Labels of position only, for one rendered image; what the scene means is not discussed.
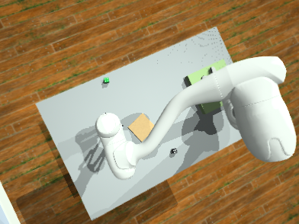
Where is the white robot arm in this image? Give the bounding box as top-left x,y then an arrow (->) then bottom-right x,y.
95,56 -> 296,180

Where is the tan rectangular mat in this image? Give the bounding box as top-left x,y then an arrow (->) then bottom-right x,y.
128,114 -> 154,142

